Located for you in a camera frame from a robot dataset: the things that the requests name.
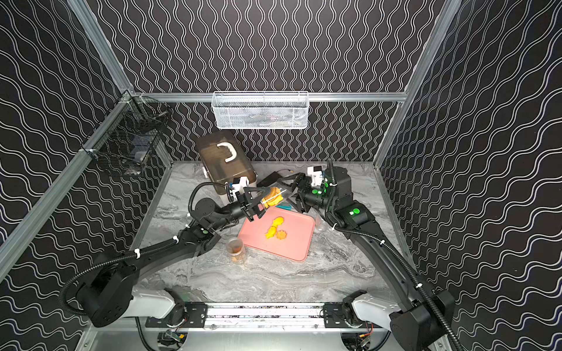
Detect teal utility knife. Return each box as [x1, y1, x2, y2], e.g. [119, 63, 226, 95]
[277, 203, 293, 211]

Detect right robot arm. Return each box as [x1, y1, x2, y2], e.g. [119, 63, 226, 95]
[274, 162, 462, 350]

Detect white box brown lid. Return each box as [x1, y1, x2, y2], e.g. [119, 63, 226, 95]
[196, 130, 257, 186]

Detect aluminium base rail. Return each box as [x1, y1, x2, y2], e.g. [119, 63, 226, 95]
[138, 294, 399, 333]

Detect clear jar dark cookies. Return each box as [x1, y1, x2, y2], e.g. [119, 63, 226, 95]
[225, 238, 247, 264]

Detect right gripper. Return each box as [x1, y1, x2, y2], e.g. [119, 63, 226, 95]
[277, 173, 337, 214]

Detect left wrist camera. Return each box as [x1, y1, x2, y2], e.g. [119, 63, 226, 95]
[225, 176, 250, 197]

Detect pink plastic tray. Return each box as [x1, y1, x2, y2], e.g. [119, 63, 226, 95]
[238, 207, 316, 262]

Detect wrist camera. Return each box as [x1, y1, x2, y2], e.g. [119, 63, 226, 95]
[307, 165, 324, 187]
[225, 176, 250, 197]

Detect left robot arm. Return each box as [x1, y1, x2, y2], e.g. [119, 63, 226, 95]
[58, 187, 276, 327]

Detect yellow cookie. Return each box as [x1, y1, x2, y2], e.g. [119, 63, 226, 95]
[266, 226, 277, 239]
[272, 216, 284, 227]
[277, 230, 287, 240]

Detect white mesh wall basket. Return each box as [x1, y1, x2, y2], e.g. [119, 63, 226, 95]
[211, 91, 310, 130]

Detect black wire wall basket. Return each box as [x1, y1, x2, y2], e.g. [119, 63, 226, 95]
[89, 97, 173, 177]

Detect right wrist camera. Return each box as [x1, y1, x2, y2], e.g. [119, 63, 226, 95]
[307, 165, 324, 187]

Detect clear jar yellow cookies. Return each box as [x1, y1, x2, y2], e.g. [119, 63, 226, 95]
[314, 211, 326, 230]

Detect black battery pack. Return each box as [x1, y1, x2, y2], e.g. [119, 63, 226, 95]
[256, 171, 282, 187]

